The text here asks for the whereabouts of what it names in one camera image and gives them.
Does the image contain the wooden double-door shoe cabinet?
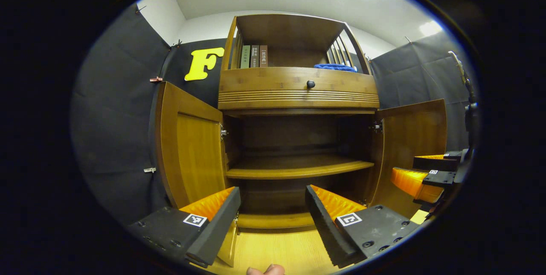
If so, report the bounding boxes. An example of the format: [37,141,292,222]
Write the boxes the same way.
[218,14,381,229]

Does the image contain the wooden drawer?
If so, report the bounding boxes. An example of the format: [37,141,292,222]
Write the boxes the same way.
[218,67,380,110]

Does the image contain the wooden inner shelf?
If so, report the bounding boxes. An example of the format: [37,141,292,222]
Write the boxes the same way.
[225,155,375,180]

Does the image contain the small ceiling light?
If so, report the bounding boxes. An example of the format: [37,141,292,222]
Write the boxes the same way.
[419,20,443,37]

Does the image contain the wooden shoe cabinet door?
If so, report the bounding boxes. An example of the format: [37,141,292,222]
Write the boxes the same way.
[154,81,240,268]
[368,98,448,219]

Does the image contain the black backdrop cloth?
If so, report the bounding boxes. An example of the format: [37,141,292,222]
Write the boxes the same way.
[70,4,478,224]

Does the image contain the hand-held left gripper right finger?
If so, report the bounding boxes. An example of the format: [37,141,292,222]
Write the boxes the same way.
[305,185,421,268]

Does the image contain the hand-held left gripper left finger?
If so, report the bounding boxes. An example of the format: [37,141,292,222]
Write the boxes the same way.
[127,186,241,268]

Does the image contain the blue folded towel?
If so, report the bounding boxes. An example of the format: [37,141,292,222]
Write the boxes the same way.
[314,63,358,73]

